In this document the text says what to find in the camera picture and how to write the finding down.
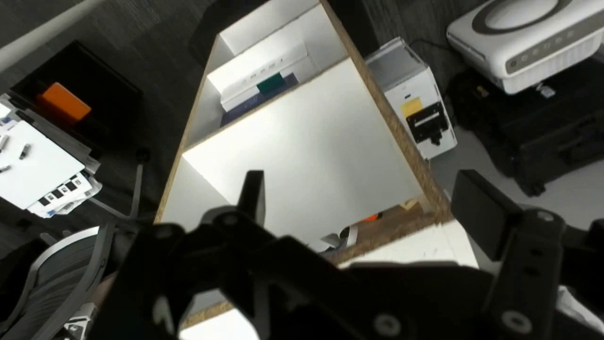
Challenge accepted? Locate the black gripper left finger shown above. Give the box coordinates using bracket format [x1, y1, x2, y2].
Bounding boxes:
[87, 168, 298, 340]

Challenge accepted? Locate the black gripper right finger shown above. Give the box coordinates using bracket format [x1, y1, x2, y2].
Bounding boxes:
[451, 168, 604, 340]

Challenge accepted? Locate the white cabinet with wooden edges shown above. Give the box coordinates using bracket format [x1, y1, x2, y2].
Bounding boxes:
[151, 0, 481, 340]

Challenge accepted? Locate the blue Intel NUC box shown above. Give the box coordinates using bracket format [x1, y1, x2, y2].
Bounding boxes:
[219, 72, 302, 129]

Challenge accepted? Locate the black hard case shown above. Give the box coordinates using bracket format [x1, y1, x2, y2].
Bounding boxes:
[447, 57, 604, 199]

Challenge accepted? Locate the small teal card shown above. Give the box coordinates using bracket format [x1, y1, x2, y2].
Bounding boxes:
[255, 70, 287, 99]

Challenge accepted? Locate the white flat product box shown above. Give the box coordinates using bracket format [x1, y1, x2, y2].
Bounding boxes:
[206, 40, 315, 114]

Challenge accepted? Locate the white projector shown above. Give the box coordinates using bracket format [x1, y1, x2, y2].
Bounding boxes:
[446, 0, 604, 97]

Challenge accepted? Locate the black open bin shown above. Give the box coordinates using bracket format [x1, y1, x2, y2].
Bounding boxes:
[9, 40, 144, 161]

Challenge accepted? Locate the orange block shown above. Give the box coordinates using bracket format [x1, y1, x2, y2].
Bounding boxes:
[34, 80, 94, 127]

